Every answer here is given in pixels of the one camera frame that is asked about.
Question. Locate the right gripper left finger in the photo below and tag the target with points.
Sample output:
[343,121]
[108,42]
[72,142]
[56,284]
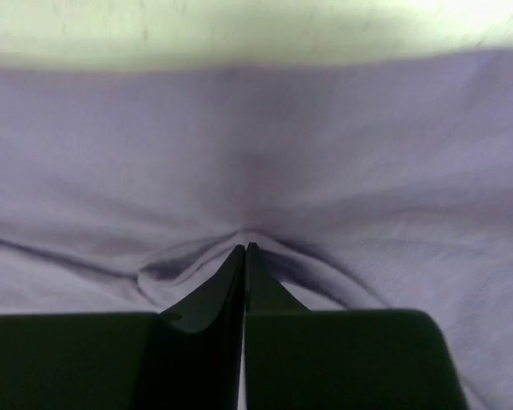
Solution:
[186,357]

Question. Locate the lavender t shirt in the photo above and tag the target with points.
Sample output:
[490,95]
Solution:
[380,186]

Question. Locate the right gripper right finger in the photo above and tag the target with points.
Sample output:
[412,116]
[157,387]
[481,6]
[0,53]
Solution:
[296,358]

